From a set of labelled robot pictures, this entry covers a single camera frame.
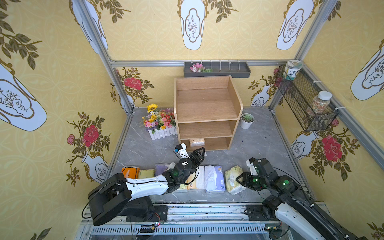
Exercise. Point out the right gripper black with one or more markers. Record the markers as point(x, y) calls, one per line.
point(248, 179)

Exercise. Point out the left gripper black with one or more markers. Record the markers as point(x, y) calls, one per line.
point(192, 162)

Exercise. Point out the peach tissue pack bottom shelf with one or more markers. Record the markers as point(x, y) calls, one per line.
point(197, 142)

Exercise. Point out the white purple tissue pack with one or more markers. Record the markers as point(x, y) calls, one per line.
point(214, 180)

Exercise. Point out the yellow floral pack bottom shelf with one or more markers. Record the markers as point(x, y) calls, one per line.
point(232, 186)

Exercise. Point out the yellow tissue pack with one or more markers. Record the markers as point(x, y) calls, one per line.
point(182, 189)

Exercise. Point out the green-yellow tissue pack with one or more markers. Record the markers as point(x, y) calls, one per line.
point(145, 174)

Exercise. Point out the orange tissue pack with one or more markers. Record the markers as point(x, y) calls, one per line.
point(131, 172)

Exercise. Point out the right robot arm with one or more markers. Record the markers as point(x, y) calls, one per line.
point(289, 203)

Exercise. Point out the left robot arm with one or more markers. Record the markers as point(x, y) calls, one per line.
point(108, 200)

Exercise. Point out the wooden three-tier shelf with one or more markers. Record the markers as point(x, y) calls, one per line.
point(207, 108)

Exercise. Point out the artificial flowers white fence planter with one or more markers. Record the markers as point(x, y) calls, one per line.
point(160, 123)

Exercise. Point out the small cactus white pot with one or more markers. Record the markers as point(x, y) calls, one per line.
point(246, 120)

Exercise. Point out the pink flower on rack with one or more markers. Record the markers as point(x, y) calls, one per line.
point(199, 68)

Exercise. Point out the clear jar white lid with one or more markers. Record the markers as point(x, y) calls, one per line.
point(319, 103)

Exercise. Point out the printed lidded jar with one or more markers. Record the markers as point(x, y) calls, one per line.
point(292, 68)

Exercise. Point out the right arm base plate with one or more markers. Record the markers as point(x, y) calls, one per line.
point(260, 213)

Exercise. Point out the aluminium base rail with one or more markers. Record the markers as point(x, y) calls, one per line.
point(233, 221)

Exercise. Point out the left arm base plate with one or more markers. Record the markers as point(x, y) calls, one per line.
point(150, 213)

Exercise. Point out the black wire wall basket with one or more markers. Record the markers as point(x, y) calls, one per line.
point(299, 94)

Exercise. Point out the dark wall hook rack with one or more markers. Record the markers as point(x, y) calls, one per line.
point(236, 69)

